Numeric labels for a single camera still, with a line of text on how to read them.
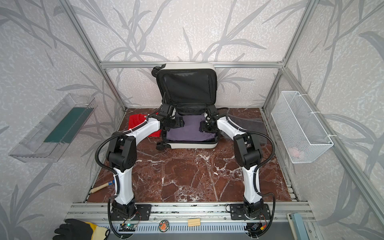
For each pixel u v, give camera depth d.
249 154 0.55
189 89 0.96
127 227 0.71
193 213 0.75
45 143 0.63
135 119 1.14
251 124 1.10
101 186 0.81
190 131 0.98
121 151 0.54
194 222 0.71
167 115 0.78
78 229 0.68
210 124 0.84
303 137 0.61
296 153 0.72
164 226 0.69
